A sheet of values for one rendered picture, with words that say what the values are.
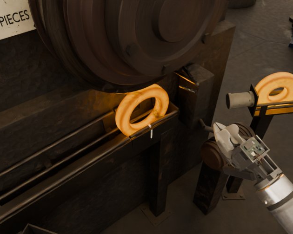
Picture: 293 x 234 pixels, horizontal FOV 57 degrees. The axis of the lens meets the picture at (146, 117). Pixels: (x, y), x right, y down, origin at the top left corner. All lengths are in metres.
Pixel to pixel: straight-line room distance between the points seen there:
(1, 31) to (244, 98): 0.79
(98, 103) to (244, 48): 2.10
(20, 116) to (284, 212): 0.69
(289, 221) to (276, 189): 0.08
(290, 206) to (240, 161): 0.16
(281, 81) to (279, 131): 0.98
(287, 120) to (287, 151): 0.29
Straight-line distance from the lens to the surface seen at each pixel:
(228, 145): 0.80
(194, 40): 0.65
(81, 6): 0.52
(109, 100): 0.83
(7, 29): 0.65
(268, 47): 2.86
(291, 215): 0.78
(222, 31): 1.06
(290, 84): 1.08
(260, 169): 0.77
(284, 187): 0.78
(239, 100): 1.05
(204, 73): 0.95
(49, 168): 0.85
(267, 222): 1.59
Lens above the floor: 1.35
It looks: 45 degrees down
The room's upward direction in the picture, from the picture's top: straight up
